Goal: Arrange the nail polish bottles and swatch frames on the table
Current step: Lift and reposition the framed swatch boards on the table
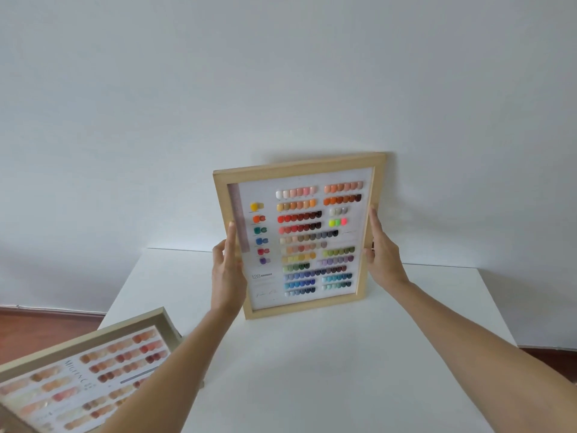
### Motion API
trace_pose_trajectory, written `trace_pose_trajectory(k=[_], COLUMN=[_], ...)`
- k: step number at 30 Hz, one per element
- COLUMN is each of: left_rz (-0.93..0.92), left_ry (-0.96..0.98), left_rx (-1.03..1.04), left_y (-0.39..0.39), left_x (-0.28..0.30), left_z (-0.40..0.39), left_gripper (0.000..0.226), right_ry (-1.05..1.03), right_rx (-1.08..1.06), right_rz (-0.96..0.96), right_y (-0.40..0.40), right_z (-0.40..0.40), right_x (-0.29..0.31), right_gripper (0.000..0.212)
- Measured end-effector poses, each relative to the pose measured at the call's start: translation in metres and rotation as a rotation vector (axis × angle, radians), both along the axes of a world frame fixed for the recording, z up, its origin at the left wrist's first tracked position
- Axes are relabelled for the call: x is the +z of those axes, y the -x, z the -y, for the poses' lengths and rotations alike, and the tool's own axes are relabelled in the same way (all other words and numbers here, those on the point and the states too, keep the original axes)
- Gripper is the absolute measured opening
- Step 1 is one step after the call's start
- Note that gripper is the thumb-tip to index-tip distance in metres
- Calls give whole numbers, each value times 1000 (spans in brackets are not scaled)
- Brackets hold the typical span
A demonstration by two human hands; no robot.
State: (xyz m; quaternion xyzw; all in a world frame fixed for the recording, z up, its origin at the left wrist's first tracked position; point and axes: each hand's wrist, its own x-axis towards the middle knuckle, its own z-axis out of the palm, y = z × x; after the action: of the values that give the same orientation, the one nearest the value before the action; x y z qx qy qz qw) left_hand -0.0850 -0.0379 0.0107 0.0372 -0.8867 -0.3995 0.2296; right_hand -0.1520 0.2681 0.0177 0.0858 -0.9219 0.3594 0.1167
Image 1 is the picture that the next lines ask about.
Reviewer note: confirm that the person's left thumb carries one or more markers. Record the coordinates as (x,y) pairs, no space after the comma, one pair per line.
(232,241)

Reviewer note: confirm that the person's right hand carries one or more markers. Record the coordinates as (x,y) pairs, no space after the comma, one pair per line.
(385,261)

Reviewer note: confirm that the person's left hand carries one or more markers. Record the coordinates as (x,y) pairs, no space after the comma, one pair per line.
(227,279)

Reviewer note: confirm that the person's right forearm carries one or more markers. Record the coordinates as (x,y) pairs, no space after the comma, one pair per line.
(487,356)

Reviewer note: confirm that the wooden framed multicolour nail chart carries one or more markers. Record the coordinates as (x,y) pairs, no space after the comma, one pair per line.
(303,238)

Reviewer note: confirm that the wooden framed nude nail chart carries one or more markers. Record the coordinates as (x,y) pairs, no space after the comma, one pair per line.
(67,374)

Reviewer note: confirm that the person's left forearm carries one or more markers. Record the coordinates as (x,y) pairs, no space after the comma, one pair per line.
(162,378)

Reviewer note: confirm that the white table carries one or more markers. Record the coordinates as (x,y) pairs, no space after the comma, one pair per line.
(315,356)

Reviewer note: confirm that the person's right thumb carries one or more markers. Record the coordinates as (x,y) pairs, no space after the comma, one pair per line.
(376,223)

